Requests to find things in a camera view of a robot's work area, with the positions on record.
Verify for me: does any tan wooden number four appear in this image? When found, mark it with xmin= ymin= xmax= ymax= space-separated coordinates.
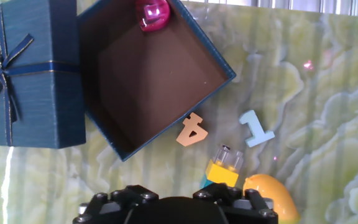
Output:
xmin=175 ymin=111 xmax=209 ymax=147

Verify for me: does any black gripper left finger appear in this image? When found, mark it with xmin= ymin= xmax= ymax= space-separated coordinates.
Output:
xmin=72 ymin=184 xmax=160 ymax=224

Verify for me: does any light blue number one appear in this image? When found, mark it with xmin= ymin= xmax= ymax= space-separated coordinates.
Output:
xmin=238 ymin=109 xmax=277 ymax=149

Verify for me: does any green marble pattern mat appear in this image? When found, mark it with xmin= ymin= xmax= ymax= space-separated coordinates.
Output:
xmin=0 ymin=0 xmax=358 ymax=224

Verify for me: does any dark blue ribboned box lid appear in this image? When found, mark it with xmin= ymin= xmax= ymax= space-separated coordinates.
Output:
xmin=0 ymin=0 xmax=88 ymax=150

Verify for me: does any yellow teal clear brick stack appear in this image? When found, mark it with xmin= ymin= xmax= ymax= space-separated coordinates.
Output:
xmin=199 ymin=144 xmax=245 ymax=189

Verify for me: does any yellow toy mango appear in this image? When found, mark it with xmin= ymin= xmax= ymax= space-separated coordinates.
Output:
xmin=242 ymin=173 xmax=301 ymax=224

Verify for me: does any dark blue gift box base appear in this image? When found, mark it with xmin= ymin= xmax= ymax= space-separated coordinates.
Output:
xmin=76 ymin=0 xmax=237 ymax=162

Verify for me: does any pink translucent plastic toy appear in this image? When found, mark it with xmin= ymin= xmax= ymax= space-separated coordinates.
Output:
xmin=135 ymin=0 xmax=172 ymax=33

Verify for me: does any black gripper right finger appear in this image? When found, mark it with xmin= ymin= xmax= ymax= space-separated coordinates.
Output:
xmin=192 ymin=182 xmax=279 ymax=224

